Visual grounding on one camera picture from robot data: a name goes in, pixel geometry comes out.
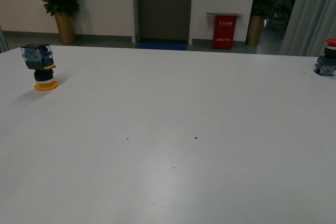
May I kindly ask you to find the yellow mushroom push button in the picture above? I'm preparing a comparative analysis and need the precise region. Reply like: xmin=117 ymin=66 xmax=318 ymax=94
xmin=20 ymin=44 xmax=58 ymax=91

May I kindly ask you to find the red mushroom push button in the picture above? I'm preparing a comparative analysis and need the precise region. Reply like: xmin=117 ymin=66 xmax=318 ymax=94
xmin=313 ymin=38 xmax=335 ymax=76

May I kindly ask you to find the blue floor mat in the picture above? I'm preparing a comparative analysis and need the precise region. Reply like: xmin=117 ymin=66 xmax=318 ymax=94
xmin=135 ymin=42 xmax=187 ymax=51

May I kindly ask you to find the red fire extinguisher cabinet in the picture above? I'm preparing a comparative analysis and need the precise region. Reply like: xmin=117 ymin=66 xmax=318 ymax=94
xmin=206 ymin=13 xmax=243 ymax=50

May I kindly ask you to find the grey door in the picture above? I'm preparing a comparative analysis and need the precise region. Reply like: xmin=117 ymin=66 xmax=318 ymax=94
xmin=138 ymin=0 xmax=191 ymax=42

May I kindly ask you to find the right potted plant gold pot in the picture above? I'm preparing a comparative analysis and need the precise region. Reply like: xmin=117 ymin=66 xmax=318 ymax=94
xmin=245 ymin=0 xmax=279 ymax=46

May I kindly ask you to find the potted plant gold pot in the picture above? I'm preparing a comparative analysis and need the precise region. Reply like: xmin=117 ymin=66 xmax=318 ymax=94
xmin=43 ymin=0 xmax=79 ymax=45
xmin=245 ymin=0 xmax=279 ymax=46

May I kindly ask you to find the left potted plant gold pot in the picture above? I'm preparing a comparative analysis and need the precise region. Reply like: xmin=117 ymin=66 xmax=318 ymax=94
xmin=43 ymin=0 xmax=79 ymax=45

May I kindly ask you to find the grey curtain right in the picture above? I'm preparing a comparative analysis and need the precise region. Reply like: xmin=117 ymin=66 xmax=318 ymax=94
xmin=280 ymin=0 xmax=335 ymax=57

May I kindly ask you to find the grey curtain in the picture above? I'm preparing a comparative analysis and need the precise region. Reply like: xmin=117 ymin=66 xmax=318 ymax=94
xmin=280 ymin=0 xmax=335 ymax=57
xmin=0 ymin=27 xmax=9 ymax=53

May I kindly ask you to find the grey curtain left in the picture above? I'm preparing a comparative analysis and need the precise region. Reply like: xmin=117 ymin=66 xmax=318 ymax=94
xmin=0 ymin=27 xmax=9 ymax=53

